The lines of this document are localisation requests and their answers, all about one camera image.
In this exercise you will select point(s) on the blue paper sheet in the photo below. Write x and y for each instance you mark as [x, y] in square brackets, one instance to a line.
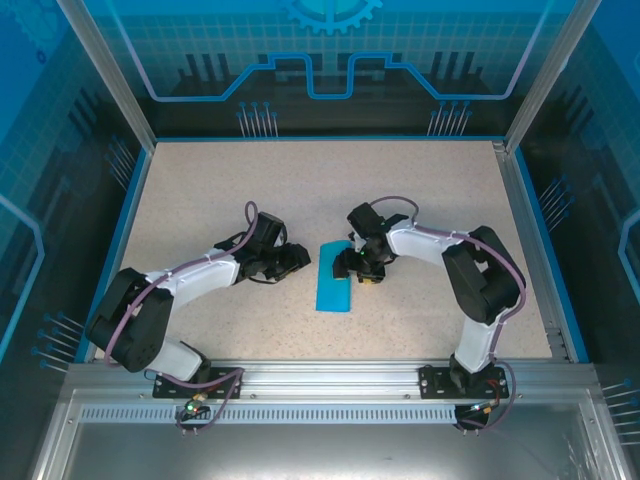
[332, 297]

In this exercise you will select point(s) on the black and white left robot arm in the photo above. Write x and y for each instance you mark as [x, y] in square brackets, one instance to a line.
[130, 310]

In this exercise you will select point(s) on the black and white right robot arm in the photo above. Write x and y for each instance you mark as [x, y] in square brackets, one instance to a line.
[480, 280]

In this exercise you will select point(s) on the brushed steel front panel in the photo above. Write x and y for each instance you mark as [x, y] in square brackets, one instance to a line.
[325, 450]

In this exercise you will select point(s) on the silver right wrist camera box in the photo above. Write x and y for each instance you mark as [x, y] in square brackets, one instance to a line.
[358, 245]

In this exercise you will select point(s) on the aluminium front rail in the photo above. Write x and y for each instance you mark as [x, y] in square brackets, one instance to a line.
[330, 378]

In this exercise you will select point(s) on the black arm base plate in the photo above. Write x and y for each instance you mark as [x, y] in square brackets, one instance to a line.
[165, 390]
[430, 385]

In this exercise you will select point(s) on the blue table border frame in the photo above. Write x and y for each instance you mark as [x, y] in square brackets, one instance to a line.
[126, 225]

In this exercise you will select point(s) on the aluminium side rail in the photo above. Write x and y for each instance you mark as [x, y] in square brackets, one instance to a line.
[520, 200]

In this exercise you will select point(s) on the aluminium frame post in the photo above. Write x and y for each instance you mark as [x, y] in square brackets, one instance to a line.
[550, 75]
[109, 75]

